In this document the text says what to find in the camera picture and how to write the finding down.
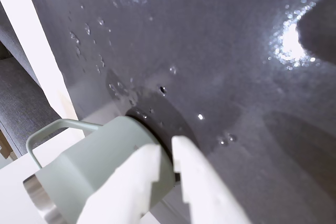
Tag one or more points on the glossy dark grey mat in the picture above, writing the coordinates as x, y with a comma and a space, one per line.
210, 51

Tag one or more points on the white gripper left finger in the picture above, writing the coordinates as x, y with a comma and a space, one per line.
120, 192

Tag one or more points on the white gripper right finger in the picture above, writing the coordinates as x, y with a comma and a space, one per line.
204, 187

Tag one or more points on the grey fabric chair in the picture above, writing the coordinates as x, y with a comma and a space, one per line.
18, 90

